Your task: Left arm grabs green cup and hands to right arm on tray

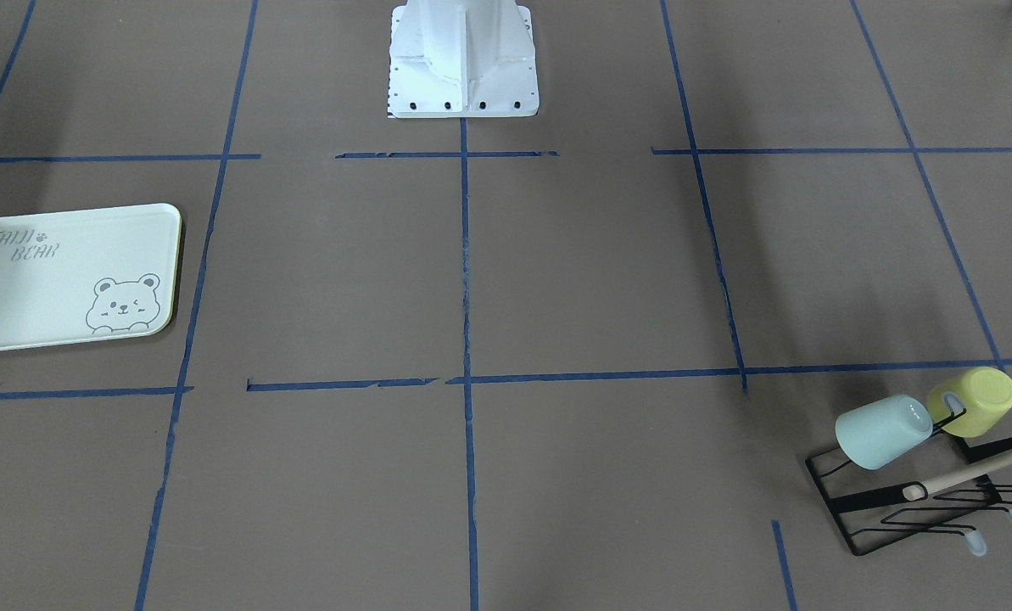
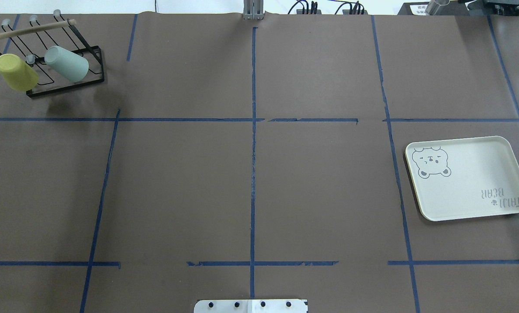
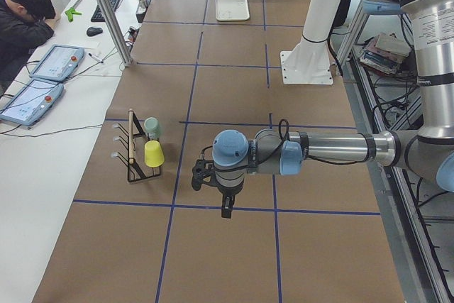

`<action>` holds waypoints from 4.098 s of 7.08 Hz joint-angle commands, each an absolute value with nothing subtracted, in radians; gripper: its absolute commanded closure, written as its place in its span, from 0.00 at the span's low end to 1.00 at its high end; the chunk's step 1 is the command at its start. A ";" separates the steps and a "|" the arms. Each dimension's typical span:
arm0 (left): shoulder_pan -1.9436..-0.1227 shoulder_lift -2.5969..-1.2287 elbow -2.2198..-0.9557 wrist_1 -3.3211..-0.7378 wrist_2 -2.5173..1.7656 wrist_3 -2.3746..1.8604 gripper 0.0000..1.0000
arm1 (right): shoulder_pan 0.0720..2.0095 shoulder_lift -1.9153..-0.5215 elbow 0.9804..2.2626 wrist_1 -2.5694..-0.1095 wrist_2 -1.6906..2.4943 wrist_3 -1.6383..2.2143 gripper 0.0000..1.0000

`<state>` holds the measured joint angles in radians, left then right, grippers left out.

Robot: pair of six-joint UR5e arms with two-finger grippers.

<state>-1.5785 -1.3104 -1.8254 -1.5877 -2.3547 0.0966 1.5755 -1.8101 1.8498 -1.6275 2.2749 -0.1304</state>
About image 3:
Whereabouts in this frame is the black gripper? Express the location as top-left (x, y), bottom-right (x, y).
top-left (221, 189), bottom-right (240, 218)

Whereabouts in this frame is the pale green cup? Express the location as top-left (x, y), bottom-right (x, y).
top-left (143, 117), bottom-right (162, 140)

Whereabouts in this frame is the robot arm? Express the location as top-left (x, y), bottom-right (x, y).
top-left (192, 0), bottom-right (453, 218)

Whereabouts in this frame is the yellow cup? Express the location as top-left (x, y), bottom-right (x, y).
top-left (144, 140), bottom-right (165, 167)

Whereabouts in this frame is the cream bear tray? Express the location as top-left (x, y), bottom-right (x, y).
top-left (215, 0), bottom-right (250, 22)

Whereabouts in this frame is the metal cup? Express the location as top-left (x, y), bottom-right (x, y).
top-left (138, 0), bottom-right (148, 9)

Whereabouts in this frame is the black marker pen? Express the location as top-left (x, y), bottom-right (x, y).
top-left (88, 53), bottom-right (104, 64)

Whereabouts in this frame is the stack of books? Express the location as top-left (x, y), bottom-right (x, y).
top-left (359, 33), bottom-right (412, 75)

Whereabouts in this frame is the lower teach pendant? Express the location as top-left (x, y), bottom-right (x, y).
top-left (1, 78), bottom-right (64, 126)

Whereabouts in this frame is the teach pendant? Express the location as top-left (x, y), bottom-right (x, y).
top-left (30, 44), bottom-right (84, 82)
top-left (1, 78), bottom-right (64, 126)

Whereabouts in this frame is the upper teach pendant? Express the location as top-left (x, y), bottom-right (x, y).
top-left (30, 44), bottom-right (84, 82)

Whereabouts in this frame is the black computer mouse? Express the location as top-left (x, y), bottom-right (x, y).
top-left (86, 26), bottom-right (103, 37)

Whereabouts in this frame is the black keyboard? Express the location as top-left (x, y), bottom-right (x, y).
top-left (90, 0), bottom-right (125, 23)

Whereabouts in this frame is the green plastic clamp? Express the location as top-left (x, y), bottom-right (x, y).
top-left (65, 7), bottom-right (82, 23)

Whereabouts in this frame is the person in black jacket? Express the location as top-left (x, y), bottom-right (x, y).
top-left (1, 0), bottom-right (60, 92)

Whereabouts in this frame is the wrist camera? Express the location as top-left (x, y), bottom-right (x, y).
top-left (191, 159), bottom-right (217, 191)

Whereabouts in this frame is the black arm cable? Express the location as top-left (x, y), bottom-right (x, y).
top-left (199, 119), bottom-right (373, 172)

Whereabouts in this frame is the black wire cup rack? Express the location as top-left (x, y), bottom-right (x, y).
top-left (111, 109), bottom-right (162, 184)

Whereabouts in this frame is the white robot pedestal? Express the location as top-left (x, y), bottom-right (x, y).
top-left (280, 0), bottom-right (341, 85)

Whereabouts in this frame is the aluminium frame post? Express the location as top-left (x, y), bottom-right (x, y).
top-left (96, 0), bottom-right (140, 67)

